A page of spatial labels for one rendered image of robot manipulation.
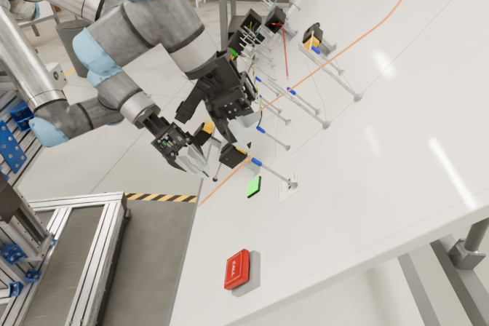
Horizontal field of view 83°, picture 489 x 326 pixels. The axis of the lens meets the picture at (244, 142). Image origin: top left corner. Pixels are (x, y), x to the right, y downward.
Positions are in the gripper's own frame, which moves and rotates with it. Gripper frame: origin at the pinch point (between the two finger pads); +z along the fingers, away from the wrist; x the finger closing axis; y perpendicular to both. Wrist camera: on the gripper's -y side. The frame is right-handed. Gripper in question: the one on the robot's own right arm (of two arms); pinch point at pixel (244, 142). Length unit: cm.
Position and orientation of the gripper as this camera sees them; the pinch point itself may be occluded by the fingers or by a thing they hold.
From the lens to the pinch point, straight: 60.3
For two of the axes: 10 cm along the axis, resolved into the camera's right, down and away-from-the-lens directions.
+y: 8.7, -2.7, -4.0
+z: 4.7, 6.8, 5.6
